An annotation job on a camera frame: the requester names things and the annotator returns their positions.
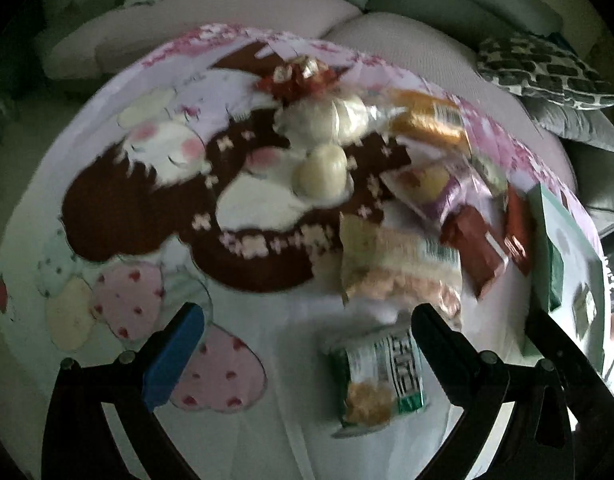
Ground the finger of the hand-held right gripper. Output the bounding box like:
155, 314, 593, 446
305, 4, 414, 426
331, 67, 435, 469
525, 307, 614, 461

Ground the orange cake packet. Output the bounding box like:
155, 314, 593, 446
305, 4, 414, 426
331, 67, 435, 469
387, 89, 472, 156

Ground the red patterned snack packet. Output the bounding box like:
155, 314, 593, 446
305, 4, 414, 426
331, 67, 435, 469
502, 185, 535, 277

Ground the dark green snack packet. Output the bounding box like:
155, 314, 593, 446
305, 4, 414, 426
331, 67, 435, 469
546, 245, 568, 311

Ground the red cartoon snack packet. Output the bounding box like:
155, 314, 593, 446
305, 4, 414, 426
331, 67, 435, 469
256, 56, 340, 97

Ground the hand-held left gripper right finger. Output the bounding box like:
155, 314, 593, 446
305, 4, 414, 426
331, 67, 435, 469
411, 302, 576, 480

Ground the mint green tray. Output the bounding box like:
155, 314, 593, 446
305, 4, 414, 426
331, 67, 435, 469
522, 182, 610, 376

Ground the clear cracker packet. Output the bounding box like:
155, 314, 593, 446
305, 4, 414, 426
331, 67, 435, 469
338, 212, 463, 318

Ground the green and white cracker packet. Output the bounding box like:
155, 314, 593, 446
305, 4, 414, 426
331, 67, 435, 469
324, 322, 430, 438
470, 152, 510, 196

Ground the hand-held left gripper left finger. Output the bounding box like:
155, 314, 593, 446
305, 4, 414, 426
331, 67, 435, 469
41, 301, 206, 480

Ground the grey pillow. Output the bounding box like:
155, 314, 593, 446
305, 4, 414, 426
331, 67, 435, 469
524, 95, 614, 156

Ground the printed cartoon blanket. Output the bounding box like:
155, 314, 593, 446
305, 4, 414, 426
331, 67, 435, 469
0, 22, 608, 480

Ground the cream jelly cup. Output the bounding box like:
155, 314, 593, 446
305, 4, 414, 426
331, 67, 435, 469
291, 144, 352, 207

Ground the black and white patterned pillow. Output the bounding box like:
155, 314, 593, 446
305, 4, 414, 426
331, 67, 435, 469
476, 32, 614, 111

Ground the pink ribbed sofa cover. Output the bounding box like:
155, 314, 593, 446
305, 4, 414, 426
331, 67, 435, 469
34, 0, 578, 191

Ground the purple swiss roll packet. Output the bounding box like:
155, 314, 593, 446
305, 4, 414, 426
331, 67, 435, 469
382, 157, 493, 226

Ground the brown packet with white stripe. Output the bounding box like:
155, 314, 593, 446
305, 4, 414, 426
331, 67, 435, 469
439, 205, 510, 301

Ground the white bun packet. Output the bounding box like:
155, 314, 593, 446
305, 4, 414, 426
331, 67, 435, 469
273, 94, 383, 145

